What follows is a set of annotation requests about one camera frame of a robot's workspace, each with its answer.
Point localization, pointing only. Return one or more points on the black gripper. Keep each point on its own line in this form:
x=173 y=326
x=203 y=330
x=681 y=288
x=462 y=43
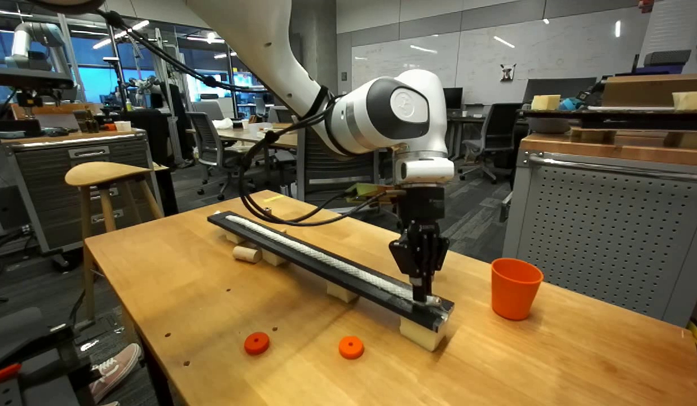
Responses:
x=422 y=203

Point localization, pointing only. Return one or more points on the small round wooden block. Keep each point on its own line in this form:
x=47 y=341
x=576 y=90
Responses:
x=243 y=254

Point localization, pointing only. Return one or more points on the gray drawer cabinet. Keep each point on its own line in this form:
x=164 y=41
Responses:
x=54 y=188

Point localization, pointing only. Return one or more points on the black office chair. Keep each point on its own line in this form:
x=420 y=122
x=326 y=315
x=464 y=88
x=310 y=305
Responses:
x=499 y=131

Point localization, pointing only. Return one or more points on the pale foam block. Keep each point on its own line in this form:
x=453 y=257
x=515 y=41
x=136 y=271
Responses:
x=690 y=100
x=543 y=102

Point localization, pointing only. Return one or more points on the blue round object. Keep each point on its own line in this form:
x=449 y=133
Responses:
x=569 y=104

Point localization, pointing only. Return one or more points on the orange plastic disc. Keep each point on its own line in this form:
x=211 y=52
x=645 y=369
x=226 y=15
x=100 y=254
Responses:
x=351 y=346
x=258 y=344

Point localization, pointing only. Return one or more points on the pale wooden support block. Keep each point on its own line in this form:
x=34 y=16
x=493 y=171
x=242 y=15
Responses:
x=342 y=294
x=274 y=261

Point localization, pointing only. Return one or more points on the black computer monitor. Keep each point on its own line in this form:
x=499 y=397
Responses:
x=453 y=98

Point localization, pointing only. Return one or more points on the long black grooved board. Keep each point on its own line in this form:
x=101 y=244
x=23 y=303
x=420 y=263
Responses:
x=317 y=265

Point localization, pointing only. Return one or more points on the white pink shoe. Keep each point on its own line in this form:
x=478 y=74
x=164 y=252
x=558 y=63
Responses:
x=115 y=369

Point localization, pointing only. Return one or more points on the wooden stool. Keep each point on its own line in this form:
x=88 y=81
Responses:
x=110 y=175

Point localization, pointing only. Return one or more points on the small wall poster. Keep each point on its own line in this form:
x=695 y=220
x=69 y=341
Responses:
x=508 y=72

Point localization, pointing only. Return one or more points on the wooden counter top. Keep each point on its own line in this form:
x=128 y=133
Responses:
x=618 y=149

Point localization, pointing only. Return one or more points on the gray perforated metal partition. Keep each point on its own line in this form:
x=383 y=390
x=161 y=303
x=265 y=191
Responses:
x=610 y=233

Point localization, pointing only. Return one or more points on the orange plastic cup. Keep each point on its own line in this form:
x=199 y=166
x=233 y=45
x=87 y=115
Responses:
x=515 y=289

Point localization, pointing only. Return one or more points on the large pale wooden end block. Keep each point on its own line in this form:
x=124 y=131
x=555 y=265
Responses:
x=422 y=337

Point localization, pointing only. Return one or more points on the light office chair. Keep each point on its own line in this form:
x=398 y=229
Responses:
x=206 y=148

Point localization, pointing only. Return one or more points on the gray mesh office chair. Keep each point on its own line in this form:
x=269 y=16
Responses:
x=326 y=170

